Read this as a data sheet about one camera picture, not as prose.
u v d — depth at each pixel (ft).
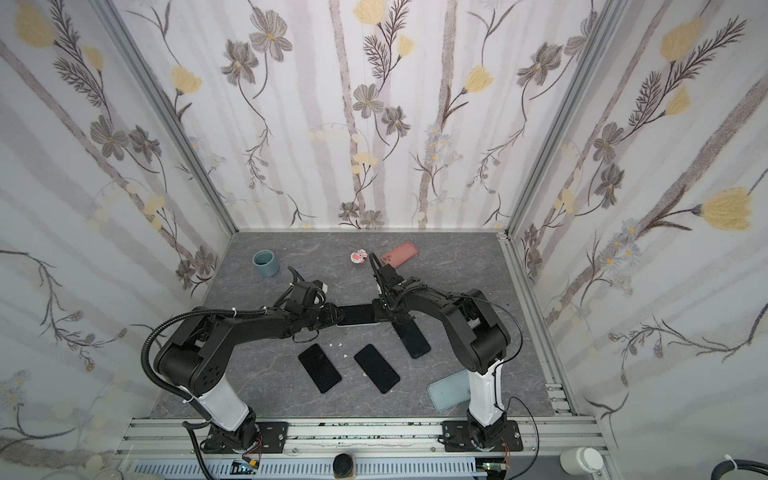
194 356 1.58
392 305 2.30
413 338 2.99
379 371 2.81
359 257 3.57
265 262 3.35
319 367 2.79
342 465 2.05
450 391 2.70
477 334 1.67
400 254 3.76
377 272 2.57
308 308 2.61
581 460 2.12
